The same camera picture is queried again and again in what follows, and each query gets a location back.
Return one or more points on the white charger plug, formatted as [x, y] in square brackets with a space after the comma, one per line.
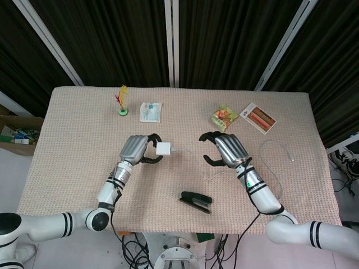
[163, 149]

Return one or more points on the cardboard box with items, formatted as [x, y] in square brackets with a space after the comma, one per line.
[18, 134]

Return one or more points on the green snack packet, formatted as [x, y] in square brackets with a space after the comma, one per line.
[223, 116]

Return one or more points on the clear plastic wipe packet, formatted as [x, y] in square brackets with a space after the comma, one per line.
[151, 112]

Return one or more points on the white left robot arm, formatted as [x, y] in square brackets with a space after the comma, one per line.
[75, 210]

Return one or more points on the white card with brown stripes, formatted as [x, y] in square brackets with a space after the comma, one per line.
[258, 117]

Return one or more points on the beige woven table cloth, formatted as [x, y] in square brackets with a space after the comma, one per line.
[179, 159]

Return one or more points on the yellow feather shuttlecock green base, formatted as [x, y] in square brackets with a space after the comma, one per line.
[123, 102]

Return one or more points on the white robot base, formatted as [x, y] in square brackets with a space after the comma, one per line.
[176, 255]

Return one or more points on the black stapler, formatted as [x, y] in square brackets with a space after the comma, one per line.
[195, 201]

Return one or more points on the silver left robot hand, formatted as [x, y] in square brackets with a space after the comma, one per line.
[134, 148]

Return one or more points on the black and white sneaker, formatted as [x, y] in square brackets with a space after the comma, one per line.
[347, 162]

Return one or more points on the white curtain frame post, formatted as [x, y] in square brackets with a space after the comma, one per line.
[283, 45]
[51, 39]
[171, 43]

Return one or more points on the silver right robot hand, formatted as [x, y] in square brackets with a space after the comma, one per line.
[232, 150]

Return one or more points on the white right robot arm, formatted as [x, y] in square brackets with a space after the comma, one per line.
[280, 213]

